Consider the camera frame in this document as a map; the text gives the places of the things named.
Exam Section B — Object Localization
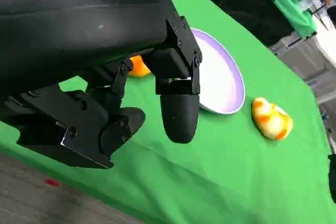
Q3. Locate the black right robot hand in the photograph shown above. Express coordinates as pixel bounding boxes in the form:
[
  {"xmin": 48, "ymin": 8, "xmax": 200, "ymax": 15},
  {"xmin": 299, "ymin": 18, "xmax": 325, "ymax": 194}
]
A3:
[{"xmin": 328, "ymin": 152, "xmax": 336, "ymax": 204}]

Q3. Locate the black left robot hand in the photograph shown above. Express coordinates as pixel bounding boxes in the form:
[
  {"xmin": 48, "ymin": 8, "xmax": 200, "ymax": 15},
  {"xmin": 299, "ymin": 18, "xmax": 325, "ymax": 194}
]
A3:
[{"xmin": 0, "ymin": 0, "xmax": 203, "ymax": 170}]

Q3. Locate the orange white toy bread roll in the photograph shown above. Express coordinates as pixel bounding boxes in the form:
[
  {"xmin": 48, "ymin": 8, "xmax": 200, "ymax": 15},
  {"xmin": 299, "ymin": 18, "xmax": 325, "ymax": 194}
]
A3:
[
  {"xmin": 128, "ymin": 55, "xmax": 152, "ymax": 78},
  {"xmin": 251, "ymin": 97, "xmax": 293, "ymax": 141}
]

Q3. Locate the lilac plate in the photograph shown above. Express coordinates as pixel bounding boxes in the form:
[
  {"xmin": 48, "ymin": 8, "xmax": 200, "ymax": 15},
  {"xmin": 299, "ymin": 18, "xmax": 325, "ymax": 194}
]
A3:
[{"xmin": 190, "ymin": 27, "xmax": 246, "ymax": 115}]

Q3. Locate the green cloth on background table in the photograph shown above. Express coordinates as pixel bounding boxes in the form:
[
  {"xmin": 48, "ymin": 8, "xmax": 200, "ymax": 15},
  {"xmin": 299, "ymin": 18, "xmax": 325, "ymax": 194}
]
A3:
[{"xmin": 250, "ymin": 0, "xmax": 318, "ymax": 40}]

